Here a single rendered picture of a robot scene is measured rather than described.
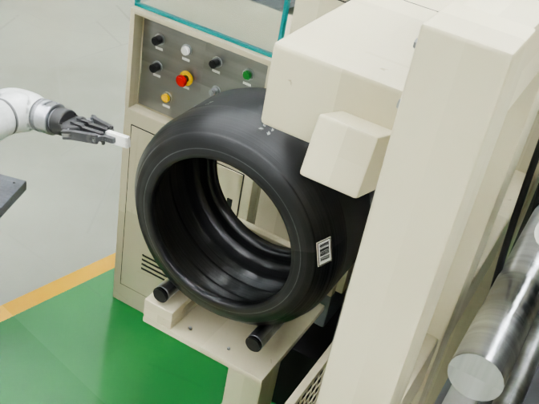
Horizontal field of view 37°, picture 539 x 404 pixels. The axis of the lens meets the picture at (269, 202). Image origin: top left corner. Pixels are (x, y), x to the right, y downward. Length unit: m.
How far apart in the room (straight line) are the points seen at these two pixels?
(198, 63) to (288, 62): 1.43
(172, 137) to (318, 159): 0.70
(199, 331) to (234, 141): 0.61
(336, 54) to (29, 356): 2.17
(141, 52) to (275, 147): 1.20
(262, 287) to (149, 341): 1.18
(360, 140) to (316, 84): 0.15
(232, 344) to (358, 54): 1.04
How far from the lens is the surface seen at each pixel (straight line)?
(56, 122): 2.16
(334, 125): 1.17
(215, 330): 2.14
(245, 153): 1.72
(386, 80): 1.23
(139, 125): 2.88
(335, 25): 1.39
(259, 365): 2.07
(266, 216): 2.24
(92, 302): 3.39
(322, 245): 1.74
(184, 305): 2.12
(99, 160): 4.26
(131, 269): 3.24
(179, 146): 1.81
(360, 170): 1.16
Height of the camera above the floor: 2.28
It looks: 34 degrees down
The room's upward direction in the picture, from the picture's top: 11 degrees clockwise
